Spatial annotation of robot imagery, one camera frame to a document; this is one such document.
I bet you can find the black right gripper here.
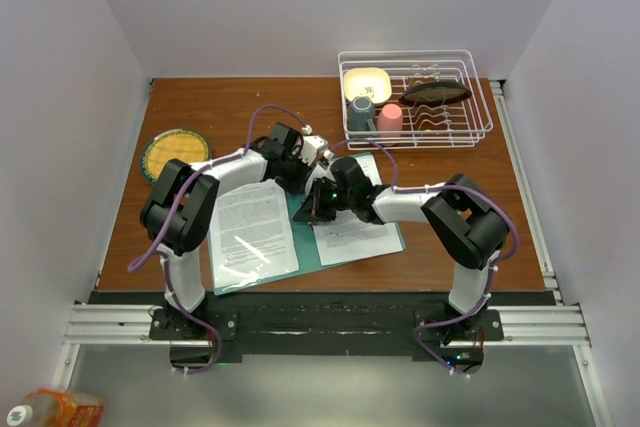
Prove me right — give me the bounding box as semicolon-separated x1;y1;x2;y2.
293;177;355;223

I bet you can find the printed paper stack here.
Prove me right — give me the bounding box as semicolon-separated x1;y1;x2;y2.
312;154;404;267

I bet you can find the printed white paper sheet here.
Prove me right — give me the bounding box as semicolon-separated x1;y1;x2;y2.
208;180;299;295

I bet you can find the green file folder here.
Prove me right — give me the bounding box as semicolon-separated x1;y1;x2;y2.
211;152;406;296

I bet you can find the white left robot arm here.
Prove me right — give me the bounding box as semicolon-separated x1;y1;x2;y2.
127;123;327;339

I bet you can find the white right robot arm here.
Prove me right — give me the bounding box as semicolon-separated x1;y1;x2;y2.
293;157;520;340

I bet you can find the grey-blue mug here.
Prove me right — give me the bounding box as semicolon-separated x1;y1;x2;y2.
347;96;376;132

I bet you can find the pink cup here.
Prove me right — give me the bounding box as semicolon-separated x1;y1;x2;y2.
376;103;403;147

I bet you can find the round woven yellow coaster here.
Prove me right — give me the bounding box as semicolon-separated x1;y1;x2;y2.
140;129;212;184

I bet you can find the cream square bowl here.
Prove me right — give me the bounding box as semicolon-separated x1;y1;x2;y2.
342;67;392;105

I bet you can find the dark brown oval plate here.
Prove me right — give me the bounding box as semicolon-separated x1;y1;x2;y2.
398;81;473;107

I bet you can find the orange drink bottle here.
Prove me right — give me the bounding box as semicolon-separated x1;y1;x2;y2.
6;389;104;427

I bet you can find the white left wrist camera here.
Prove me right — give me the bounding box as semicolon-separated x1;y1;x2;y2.
300;135;329;165

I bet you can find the white wire dish rack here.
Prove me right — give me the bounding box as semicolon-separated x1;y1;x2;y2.
338;49;494;151

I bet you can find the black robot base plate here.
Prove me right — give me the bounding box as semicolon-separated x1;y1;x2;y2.
148;292;504;372

